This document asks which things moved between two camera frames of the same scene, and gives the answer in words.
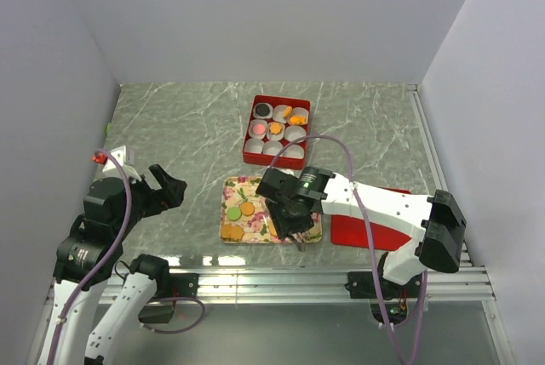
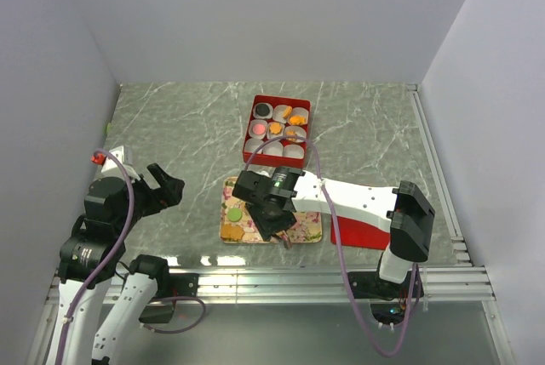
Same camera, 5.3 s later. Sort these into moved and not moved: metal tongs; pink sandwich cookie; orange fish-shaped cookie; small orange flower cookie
Moved: metal tongs
Not moved: small orange flower cookie; orange fish-shaped cookie; pink sandwich cookie
